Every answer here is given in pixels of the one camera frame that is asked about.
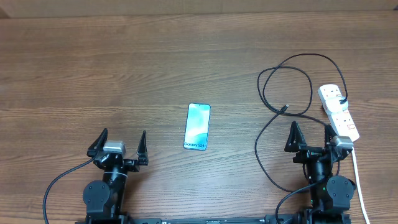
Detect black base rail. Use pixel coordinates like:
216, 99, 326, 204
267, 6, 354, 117
76, 215, 351, 224

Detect white power strip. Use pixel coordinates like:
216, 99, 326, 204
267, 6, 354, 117
318, 84, 360, 142

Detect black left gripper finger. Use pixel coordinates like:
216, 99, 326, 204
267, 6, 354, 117
87, 128, 108, 157
137, 131, 149, 166

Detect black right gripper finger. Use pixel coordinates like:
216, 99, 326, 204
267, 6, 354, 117
284, 121, 307, 152
325, 124, 337, 147

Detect white power strip cord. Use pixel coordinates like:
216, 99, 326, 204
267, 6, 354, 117
351, 146, 371, 224

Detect white charger plug adapter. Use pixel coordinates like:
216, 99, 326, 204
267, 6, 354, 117
325, 96, 349, 114

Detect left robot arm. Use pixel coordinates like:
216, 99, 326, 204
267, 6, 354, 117
83, 129, 149, 223

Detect blue Samsung Galaxy smartphone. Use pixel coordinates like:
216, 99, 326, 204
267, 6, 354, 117
183, 103, 211, 151

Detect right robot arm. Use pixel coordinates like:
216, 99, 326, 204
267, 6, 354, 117
284, 121, 356, 223

